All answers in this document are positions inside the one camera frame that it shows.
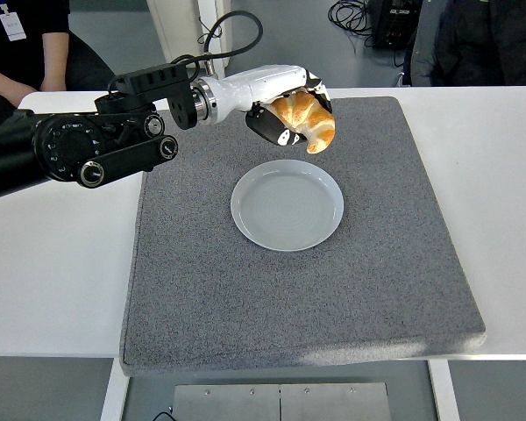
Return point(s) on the golden croissant bread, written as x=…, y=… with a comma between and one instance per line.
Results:
x=316, y=118

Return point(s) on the white name badge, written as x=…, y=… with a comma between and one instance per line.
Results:
x=12, y=27

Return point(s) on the person with badge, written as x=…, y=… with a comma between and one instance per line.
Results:
x=30, y=48

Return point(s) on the grey metal plate with screws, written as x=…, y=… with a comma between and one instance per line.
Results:
x=280, y=403

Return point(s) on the grey felt mat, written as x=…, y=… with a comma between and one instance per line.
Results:
x=289, y=302

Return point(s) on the white table leg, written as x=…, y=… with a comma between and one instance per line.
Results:
x=442, y=390
x=114, y=390

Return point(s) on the white table column with base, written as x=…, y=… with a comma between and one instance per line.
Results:
x=217, y=41

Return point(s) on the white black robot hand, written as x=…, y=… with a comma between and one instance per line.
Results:
x=254, y=85

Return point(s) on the person in dark jacket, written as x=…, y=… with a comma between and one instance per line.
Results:
x=478, y=44

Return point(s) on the round grey plate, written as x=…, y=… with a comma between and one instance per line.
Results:
x=287, y=206

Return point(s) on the black equipment box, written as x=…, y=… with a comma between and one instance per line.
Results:
x=394, y=24

